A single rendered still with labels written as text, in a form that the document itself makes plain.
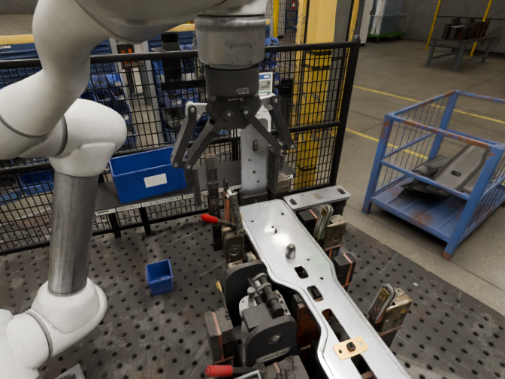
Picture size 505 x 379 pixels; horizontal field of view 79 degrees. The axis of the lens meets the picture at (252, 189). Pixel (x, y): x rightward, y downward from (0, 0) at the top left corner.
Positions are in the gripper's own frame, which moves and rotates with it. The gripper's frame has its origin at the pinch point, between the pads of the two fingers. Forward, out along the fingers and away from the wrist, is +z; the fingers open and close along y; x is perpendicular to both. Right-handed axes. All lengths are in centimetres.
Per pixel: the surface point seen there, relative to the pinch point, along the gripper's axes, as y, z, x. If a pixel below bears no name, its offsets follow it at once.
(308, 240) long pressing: 34, 46, 28
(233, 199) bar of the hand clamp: 8.7, 26.5, 33.8
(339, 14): 215, -7, 298
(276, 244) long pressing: 23, 46, 30
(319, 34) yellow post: 70, -12, 93
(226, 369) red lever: -6.8, 32.3, -12.3
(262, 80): 40, 5, 90
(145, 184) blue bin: -18, 37, 71
